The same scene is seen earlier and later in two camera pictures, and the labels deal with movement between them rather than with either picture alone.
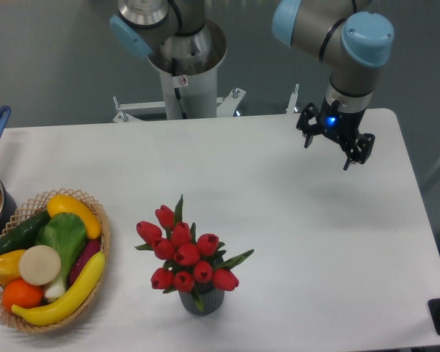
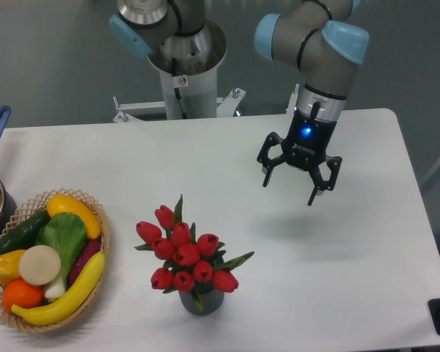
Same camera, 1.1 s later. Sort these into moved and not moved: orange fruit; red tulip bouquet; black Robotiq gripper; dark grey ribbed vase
Moved: black Robotiq gripper
Not moved: dark grey ribbed vase; red tulip bouquet; orange fruit
